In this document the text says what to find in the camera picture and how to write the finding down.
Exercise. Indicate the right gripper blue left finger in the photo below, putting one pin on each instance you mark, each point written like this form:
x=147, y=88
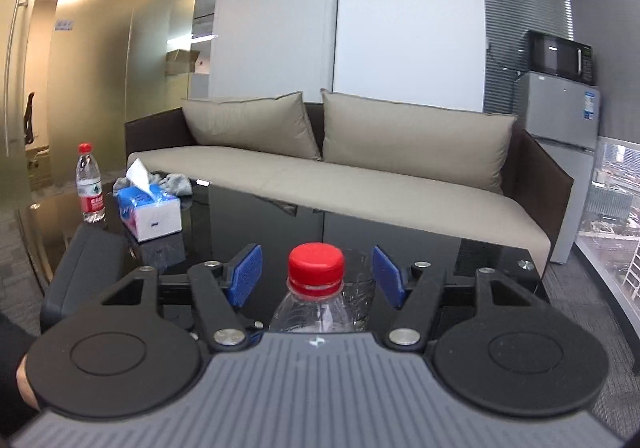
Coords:
x=219, y=292

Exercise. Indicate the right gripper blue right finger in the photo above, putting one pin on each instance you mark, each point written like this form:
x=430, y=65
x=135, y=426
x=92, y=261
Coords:
x=415, y=293

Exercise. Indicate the clear plastic water bottle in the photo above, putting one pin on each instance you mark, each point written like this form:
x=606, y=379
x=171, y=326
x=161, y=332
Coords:
x=298, y=314

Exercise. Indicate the red bottle cap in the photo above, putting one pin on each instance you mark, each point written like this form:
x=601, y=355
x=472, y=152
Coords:
x=316, y=270

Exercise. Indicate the left hand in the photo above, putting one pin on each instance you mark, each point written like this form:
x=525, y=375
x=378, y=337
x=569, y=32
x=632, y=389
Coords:
x=23, y=385

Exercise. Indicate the clear glass cup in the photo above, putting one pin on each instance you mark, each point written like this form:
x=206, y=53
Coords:
x=359, y=286

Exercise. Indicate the blue white tissue box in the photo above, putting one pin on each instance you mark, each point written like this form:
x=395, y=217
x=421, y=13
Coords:
x=145, y=208

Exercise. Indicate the grey cloth rag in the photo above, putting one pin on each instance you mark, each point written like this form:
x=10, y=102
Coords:
x=177, y=185

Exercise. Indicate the brown beige sofa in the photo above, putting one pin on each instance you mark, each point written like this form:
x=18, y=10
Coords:
x=526, y=214

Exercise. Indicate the right beige sofa cushion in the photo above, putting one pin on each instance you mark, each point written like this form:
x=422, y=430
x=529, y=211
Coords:
x=461, y=147

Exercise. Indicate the beige sofa cushion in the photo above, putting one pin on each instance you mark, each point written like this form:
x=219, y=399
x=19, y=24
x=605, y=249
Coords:
x=461, y=147
x=269, y=125

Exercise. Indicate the left beige sofa cushion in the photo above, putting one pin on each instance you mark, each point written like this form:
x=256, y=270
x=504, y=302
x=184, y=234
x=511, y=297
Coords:
x=269, y=125

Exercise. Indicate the cardboard box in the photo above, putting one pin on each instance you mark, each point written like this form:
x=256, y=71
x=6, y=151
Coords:
x=181, y=61

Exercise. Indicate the silver grey refrigerator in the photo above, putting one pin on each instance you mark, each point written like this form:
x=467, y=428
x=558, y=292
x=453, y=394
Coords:
x=563, y=116

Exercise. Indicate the black microwave oven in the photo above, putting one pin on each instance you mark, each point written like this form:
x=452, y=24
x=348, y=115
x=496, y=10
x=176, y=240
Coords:
x=560, y=57

